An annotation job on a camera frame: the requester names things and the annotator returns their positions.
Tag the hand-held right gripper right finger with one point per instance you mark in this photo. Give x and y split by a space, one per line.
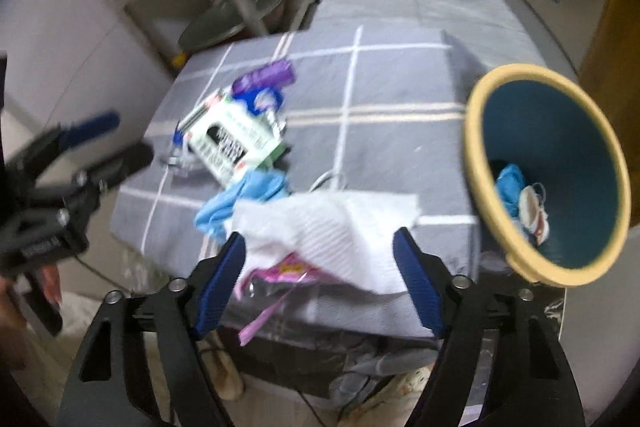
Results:
417 282

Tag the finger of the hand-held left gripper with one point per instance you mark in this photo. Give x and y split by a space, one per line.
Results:
125 164
90 127

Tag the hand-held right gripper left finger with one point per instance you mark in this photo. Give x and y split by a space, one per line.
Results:
220 287

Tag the pink wrapper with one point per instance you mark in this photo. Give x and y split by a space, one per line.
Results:
285 272

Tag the blue cloth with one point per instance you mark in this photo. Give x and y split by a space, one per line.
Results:
235 199

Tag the white printed carton box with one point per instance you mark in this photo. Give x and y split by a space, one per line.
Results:
225 142

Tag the white paper towel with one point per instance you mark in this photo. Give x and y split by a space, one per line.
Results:
325 227

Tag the blue disposable glove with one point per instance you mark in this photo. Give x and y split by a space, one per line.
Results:
511 189

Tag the white red wrapper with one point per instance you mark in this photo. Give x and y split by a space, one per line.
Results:
534 217

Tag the blue white pouch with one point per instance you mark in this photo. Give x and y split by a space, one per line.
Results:
257 99

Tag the purple spray bottle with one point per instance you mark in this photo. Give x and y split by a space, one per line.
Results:
265 75

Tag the teal bin with cream rim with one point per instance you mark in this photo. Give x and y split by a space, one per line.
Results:
550 117

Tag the person's left hand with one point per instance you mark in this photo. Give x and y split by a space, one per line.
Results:
53 287

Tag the grey cloth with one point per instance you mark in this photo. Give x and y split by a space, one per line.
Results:
370 372

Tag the yellow sponge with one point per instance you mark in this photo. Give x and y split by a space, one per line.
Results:
178 60

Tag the glass pot lid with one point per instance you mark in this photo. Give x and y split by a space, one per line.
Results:
225 24

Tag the grey checked mat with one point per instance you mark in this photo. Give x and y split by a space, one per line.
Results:
380 72

